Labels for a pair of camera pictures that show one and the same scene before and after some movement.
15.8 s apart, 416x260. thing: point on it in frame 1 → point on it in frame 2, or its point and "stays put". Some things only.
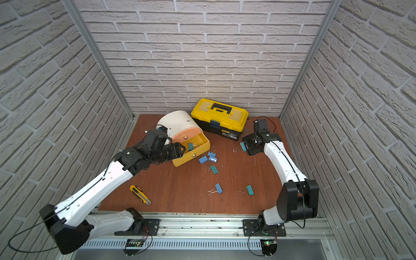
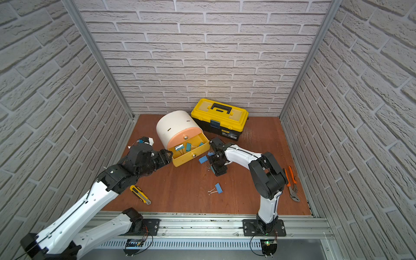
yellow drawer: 194,147 stays put
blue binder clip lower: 217,189 stays put
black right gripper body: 250,143 → 219,167
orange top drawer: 185,134 stays put
